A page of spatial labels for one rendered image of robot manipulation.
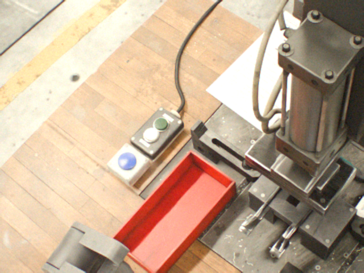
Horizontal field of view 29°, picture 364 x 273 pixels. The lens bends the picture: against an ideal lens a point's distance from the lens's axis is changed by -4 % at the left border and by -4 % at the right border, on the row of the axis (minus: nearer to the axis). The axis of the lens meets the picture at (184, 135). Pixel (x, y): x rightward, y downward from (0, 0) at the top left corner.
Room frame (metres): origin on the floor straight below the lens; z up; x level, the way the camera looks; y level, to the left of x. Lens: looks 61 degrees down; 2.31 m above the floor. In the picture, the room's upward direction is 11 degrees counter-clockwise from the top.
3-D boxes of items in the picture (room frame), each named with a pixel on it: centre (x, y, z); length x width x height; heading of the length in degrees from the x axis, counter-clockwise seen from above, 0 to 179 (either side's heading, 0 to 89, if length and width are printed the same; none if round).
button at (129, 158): (0.72, 0.13, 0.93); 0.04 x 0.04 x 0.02
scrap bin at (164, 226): (0.58, 0.05, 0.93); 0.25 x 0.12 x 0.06; 130
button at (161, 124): (0.79, 0.05, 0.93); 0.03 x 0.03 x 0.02
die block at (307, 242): (0.53, -0.20, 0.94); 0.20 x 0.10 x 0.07; 40
